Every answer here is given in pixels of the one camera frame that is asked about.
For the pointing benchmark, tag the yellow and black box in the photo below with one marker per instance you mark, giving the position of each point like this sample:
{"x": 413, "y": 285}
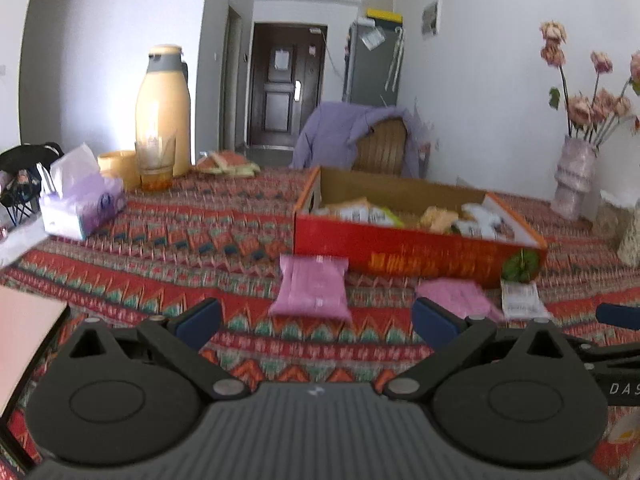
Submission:
{"x": 385, "y": 15}

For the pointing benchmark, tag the white folded umbrella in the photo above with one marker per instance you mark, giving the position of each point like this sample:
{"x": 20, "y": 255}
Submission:
{"x": 397, "y": 57}

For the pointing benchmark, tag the dark brown entrance door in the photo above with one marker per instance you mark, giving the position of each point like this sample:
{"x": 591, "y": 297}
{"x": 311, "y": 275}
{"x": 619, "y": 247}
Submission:
{"x": 280, "y": 105}

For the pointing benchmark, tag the pink laptop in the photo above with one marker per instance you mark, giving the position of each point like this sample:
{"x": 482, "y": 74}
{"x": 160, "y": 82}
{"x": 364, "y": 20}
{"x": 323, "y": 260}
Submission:
{"x": 20, "y": 340}

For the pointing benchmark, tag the purple jacket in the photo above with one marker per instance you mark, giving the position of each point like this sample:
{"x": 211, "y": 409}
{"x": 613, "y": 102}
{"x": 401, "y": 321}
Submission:
{"x": 332, "y": 130}

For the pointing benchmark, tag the white snack packet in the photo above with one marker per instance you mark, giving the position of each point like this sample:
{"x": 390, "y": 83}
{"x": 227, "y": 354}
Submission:
{"x": 522, "y": 300}

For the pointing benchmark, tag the pink snack packet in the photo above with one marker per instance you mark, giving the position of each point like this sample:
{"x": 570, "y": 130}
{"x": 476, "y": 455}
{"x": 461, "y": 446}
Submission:
{"x": 457, "y": 297}
{"x": 312, "y": 287}

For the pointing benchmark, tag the purple tissue pack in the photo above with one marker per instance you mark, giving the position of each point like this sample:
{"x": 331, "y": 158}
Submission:
{"x": 80, "y": 207}

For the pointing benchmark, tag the white interior door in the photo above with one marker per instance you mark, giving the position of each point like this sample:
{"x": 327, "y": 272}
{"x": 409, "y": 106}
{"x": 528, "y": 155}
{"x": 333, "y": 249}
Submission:
{"x": 232, "y": 75}

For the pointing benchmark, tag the red patterned paper stack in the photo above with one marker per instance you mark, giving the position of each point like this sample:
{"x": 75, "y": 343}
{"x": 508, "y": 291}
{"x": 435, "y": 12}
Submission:
{"x": 227, "y": 163}

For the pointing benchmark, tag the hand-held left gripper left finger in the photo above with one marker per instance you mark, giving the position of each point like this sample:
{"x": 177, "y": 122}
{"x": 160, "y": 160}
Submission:
{"x": 200, "y": 321}

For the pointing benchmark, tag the yellow thermos jug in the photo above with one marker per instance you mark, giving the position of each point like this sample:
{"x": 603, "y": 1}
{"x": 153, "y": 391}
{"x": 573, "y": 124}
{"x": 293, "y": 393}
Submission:
{"x": 162, "y": 105}

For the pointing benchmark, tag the wooden chair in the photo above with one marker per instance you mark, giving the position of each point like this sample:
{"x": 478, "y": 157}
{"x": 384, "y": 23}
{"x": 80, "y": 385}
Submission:
{"x": 382, "y": 147}

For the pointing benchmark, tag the white wall panel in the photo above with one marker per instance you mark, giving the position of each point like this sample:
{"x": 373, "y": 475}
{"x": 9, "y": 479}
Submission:
{"x": 431, "y": 19}

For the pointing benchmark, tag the pink ribbed vase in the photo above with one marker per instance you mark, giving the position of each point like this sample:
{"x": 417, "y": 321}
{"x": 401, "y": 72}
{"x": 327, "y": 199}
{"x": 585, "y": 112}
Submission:
{"x": 575, "y": 175}

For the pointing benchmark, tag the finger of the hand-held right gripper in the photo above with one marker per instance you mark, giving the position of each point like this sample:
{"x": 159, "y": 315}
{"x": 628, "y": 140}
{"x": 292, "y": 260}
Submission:
{"x": 620, "y": 316}
{"x": 600, "y": 351}

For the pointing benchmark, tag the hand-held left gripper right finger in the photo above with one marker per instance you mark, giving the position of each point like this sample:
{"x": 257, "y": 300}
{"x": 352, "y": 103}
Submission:
{"x": 435, "y": 321}

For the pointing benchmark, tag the yellow mug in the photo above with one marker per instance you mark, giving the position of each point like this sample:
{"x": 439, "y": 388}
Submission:
{"x": 117, "y": 167}

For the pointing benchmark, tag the dried pink roses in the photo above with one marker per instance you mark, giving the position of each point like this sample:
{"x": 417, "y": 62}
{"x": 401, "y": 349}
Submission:
{"x": 587, "y": 107}

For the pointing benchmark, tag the red cardboard box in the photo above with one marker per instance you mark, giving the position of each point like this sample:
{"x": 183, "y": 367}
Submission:
{"x": 400, "y": 252}

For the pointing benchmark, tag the glass cup with tea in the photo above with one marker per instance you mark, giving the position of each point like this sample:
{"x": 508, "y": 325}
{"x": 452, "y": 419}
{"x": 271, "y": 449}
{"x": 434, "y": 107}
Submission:
{"x": 156, "y": 167}

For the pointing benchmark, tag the clear jar with white lid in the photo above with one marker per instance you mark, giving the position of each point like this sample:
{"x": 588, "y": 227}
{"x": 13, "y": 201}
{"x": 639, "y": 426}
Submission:
{"x": 612, "y": 216}

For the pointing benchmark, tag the pile of mixed snack packets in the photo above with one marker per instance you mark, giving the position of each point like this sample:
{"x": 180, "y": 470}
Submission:
{"x": 440, "y": 217}

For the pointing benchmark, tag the white floral vase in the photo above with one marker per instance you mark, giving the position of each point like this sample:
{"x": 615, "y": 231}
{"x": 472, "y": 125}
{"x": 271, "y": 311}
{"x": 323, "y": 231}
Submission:
{"x": 631, "y": 240}

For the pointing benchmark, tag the paper sheet on refrigerator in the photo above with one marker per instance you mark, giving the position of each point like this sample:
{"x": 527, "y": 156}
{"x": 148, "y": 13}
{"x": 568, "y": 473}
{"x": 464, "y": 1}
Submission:
{"x": 372, "y": 38}

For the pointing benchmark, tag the white paper on door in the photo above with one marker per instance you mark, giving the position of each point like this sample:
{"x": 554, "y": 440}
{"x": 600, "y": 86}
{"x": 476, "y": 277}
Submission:
{"x": 281, "y": 60}

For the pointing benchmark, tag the grey refrigerator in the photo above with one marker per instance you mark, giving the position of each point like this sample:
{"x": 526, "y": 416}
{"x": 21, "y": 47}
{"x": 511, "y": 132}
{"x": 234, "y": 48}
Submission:
{"x": 372, "y": 75}

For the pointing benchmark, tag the white cloth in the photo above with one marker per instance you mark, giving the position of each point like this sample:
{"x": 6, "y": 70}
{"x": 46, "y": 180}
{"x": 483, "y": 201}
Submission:
{"x": 17, "y": 240}

